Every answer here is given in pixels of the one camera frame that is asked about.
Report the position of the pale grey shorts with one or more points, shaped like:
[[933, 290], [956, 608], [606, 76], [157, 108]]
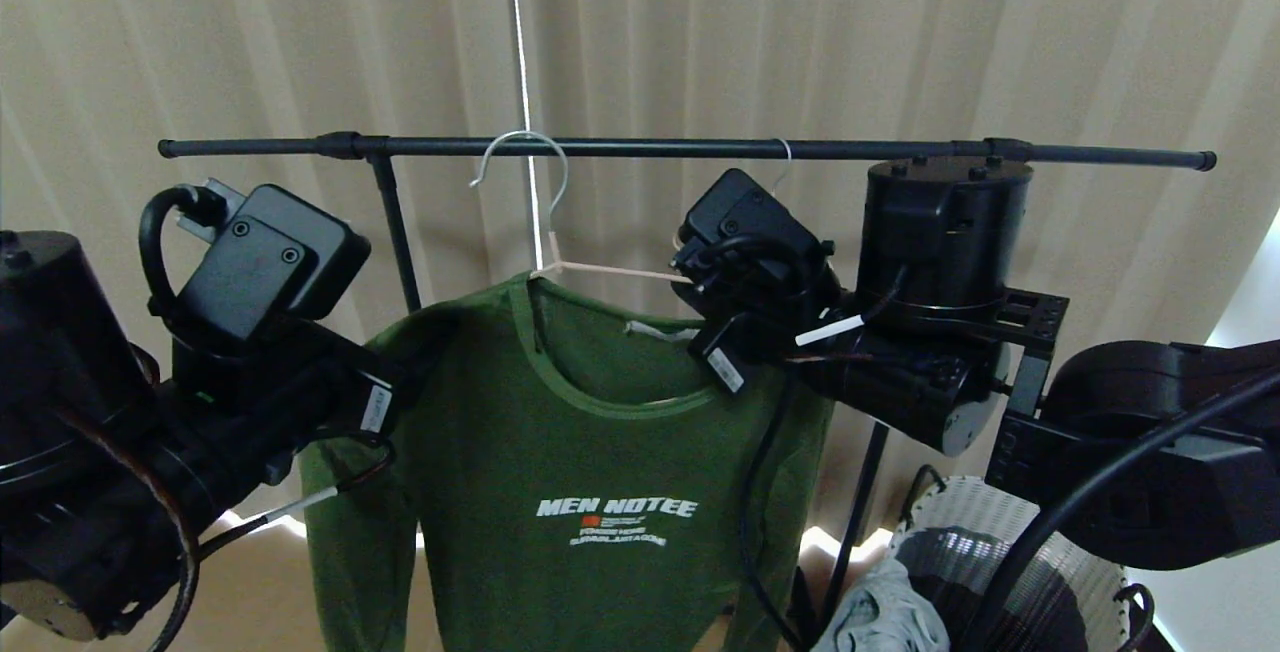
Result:
[[880, 612]]

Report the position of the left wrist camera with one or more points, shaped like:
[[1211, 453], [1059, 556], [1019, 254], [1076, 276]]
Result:
[[270, 262]]

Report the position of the pink clothes hanger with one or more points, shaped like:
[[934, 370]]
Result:
[[789, 160], [546, 250]]

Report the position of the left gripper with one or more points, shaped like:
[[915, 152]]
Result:
[[270, 402]]

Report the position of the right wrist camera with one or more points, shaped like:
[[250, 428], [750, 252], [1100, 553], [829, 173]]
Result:
[[750, 222]]

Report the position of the white laundry basket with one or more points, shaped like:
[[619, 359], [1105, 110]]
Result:
[[960, 507]]

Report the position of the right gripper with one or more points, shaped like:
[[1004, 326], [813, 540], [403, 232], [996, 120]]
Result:
[[900, 392]]

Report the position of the black clothes rack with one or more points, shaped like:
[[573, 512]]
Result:
[[650, 147]]

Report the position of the green shirt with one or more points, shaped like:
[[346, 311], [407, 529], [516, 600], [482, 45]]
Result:
[[600, 452]]

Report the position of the beige curtain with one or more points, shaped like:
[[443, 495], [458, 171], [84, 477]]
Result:
[[900, 32]]

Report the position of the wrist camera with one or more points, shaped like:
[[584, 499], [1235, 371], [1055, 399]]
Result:
[[750, 222], [270, 262]]

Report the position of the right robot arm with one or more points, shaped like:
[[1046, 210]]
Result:
[[940, 232]]

